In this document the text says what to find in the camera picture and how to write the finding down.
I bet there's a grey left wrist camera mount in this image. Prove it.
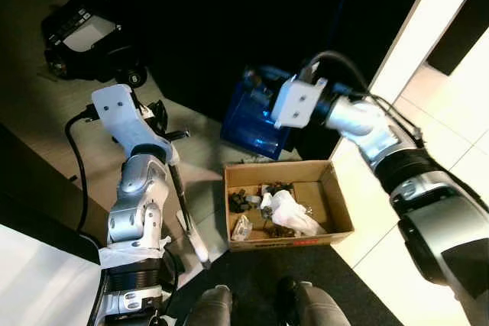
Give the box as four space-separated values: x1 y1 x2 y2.
91 84 173 163

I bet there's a clear plastic wrapper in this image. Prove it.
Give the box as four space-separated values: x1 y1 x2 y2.
231 214 254 242

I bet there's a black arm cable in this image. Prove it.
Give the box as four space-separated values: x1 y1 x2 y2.
304 50 423 147
65 111 103 254

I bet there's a dark trash clump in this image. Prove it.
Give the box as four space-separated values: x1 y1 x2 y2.
260 182 296 199

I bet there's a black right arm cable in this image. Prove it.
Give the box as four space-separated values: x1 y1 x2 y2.
304 50 423 147

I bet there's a blue plastic dustpan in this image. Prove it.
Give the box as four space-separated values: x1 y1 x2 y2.
221 66 296 161

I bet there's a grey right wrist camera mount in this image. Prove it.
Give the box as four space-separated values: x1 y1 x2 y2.
271 76 330 131

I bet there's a black wheeled equipment case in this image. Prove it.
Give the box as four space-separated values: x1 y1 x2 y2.
41 0 151 87

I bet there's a grey right robot leg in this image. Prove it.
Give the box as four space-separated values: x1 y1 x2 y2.
293 280 354 326

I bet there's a black broom with white head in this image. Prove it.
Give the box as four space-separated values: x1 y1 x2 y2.
167 160 210 267

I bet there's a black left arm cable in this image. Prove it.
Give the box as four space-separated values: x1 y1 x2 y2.
65 111 103 254

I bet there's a grey robot leg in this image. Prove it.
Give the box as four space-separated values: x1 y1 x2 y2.
293 280 354 326
183 286 235 326

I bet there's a crumpled white tissue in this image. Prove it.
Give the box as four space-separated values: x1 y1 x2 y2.
260 190 327 237

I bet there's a grey left robot leg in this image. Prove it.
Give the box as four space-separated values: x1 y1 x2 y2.
183 286 235 326

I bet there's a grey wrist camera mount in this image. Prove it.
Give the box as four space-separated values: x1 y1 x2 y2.
91 84 173 163
271 76 330 131

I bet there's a brown cardboard box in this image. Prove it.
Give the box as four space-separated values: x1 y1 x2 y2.
223 160 355 253

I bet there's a small black trash item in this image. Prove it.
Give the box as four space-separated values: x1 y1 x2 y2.
228 190 253 214

